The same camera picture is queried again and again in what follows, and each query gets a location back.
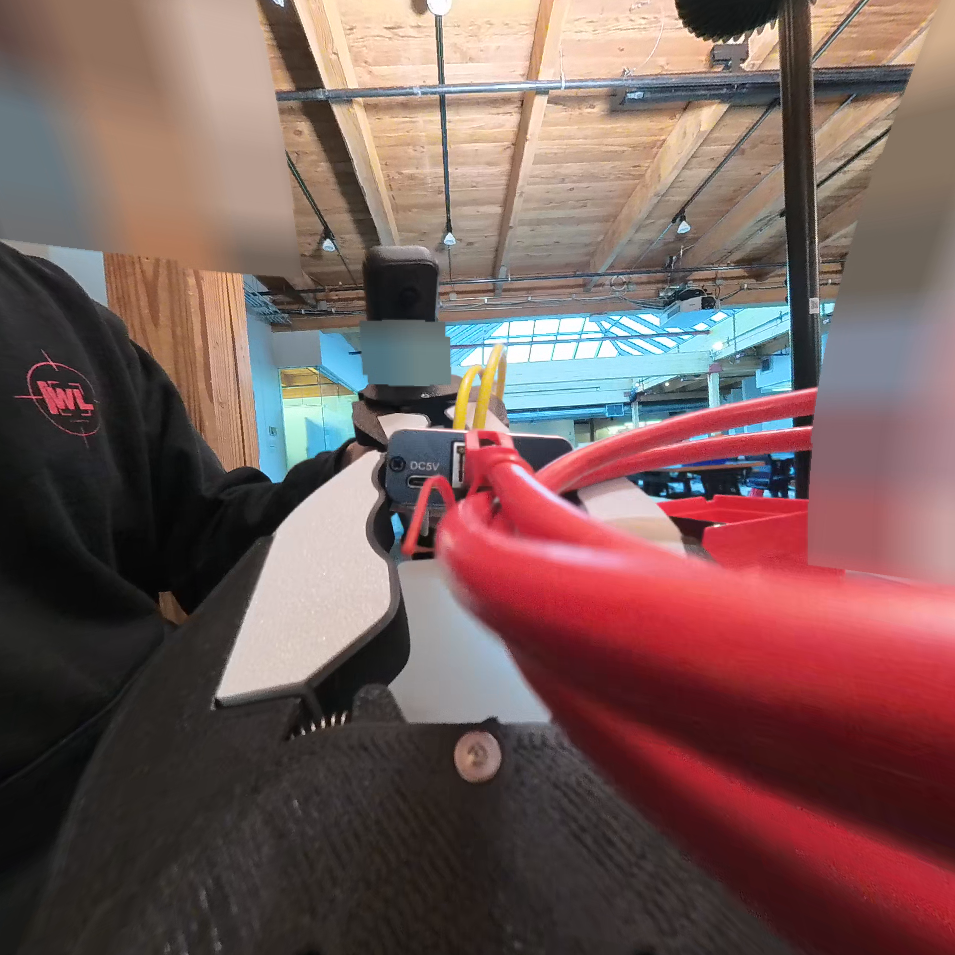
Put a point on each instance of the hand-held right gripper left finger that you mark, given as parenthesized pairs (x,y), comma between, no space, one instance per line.
(313,582)

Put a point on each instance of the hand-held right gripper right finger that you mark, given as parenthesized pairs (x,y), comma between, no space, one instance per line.
(627,507)

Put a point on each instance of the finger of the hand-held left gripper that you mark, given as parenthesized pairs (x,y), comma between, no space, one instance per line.
(395,424)
(455,416)

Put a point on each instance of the black ethernet switch box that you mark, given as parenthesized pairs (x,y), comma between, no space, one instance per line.
(418,466)

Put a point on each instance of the person's left forearm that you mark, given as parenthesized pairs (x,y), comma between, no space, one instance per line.
(298,477)

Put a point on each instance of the red plastic bin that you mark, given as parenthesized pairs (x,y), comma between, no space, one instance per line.
(753,533)

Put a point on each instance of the ceiling projector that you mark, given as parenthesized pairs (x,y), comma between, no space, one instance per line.
(690,302)

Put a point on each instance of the person in black sweatshirt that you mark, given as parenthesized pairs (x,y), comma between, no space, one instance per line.
(89,522)

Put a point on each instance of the black tripod stand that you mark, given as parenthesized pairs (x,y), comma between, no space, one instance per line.
(798,224)

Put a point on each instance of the wooden post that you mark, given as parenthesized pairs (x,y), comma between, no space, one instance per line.
(186,358)

